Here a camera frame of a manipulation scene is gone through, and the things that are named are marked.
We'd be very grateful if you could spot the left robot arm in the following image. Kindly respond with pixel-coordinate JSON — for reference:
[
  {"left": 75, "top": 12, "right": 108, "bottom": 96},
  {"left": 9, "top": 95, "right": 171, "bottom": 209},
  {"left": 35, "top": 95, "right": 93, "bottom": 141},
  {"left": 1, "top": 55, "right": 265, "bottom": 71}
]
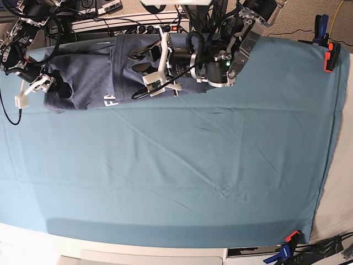
[{"left": 129, "top": 1, "right": 285, "bottom": 100}]

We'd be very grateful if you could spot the white power strip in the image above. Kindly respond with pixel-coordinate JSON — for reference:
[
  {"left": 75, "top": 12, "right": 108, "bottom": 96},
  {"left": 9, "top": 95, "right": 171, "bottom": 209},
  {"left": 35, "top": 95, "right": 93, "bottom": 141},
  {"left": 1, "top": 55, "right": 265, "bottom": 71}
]
[{"left": 71, "top": 15, "right": 192, "bottom": 34}]

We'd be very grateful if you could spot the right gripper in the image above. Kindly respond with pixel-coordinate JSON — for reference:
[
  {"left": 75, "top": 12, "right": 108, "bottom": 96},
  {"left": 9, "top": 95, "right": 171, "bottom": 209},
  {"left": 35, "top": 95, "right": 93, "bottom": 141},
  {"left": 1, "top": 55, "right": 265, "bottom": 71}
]
[{"left": 16, "top": 65, "right": 73, "bottom": 98}]

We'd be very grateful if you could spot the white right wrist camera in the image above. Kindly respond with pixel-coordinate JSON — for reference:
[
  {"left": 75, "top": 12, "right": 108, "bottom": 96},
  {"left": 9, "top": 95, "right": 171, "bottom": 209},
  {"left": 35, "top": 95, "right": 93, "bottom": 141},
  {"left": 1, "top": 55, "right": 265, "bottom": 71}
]
[{"left": 14, "top": 94, "right": 29, "bottom": 109}]

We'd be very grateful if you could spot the blue-grey heathered T-shirt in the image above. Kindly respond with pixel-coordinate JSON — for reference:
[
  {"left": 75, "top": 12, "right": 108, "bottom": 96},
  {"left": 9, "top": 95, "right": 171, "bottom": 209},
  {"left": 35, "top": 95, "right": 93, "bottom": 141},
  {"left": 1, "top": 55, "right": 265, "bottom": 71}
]
[{"left": 44, "top": 34, "right": 215, "bottom": 113}]

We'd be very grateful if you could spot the blue orange clamp bottom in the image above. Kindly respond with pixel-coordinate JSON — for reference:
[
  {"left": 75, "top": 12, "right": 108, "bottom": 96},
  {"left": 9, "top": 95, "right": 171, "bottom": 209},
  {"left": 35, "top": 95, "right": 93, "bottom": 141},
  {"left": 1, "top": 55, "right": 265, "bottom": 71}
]
[{"left": 263, "top": 230, "right": 301, "bottom": 264}]

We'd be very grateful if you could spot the teal table cloth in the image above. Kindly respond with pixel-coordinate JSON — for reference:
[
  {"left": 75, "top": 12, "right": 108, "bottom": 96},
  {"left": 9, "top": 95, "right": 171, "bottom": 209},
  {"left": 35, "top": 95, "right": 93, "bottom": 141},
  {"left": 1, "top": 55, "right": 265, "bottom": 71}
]
[{"left": 1, "top": 37, "right": 350, "bottom": 248}]

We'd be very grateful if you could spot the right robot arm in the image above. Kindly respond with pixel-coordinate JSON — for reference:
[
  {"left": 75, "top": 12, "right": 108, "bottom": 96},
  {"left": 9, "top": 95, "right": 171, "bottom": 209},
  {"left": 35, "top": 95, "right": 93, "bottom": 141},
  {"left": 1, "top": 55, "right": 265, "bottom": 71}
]
[{"left": 1, "top": 1, "right": 72, "bottom": 98}]

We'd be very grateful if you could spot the black plastic bag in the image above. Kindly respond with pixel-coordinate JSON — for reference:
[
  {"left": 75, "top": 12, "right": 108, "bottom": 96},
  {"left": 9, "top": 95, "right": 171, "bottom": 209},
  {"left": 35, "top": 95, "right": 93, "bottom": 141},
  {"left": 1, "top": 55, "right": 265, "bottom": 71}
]
[{"left": 284, "top": 232, "right": 352, "bottom": 264}]

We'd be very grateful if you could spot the orange black clamp right edge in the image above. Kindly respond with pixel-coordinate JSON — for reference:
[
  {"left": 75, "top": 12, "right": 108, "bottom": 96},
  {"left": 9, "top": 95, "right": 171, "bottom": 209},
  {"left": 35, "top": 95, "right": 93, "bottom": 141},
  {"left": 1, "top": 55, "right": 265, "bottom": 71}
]
[{"left": 323, "top": 42, "right": 341, "bottom": 73}]

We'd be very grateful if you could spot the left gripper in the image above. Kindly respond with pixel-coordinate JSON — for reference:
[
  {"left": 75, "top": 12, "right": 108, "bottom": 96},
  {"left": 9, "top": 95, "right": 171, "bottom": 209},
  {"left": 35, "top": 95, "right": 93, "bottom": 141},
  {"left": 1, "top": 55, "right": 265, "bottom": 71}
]
[{"left": 128, "top": 27, "right": 199, "bottom": 97}]

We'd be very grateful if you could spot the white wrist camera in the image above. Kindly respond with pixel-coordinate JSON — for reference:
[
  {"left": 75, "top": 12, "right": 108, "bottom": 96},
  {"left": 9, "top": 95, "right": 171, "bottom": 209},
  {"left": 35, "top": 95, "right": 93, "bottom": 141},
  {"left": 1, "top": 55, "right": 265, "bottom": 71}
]
[
  {"left": 142, "top": 72, "right": 167, "bottom": 97},
  {"left": 14, "top": 94, "right": 29, "bottom": 109}
]

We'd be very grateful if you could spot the yellow cable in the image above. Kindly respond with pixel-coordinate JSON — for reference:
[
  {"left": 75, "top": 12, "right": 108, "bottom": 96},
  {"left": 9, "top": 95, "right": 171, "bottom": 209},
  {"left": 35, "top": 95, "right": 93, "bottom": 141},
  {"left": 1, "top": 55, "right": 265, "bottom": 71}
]
[{"left": 329, "top": 0, "right": 345, "bottom": 38}]

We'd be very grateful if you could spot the blue black clamp upper right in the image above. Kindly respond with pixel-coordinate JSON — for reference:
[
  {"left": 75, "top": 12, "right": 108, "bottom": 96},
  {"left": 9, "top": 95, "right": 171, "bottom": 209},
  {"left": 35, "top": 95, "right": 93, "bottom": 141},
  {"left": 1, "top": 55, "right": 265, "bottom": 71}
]
[{"left": 299, "top": 14, "right": 329, "bottom": 47}]

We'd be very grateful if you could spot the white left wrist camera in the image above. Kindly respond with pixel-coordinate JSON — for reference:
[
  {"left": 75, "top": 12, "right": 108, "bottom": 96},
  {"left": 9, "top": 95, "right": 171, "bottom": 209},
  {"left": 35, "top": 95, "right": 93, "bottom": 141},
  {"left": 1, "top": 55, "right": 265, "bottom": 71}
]
[{"left": 142, "top": 72, "right": 167, "bottom": 97}]

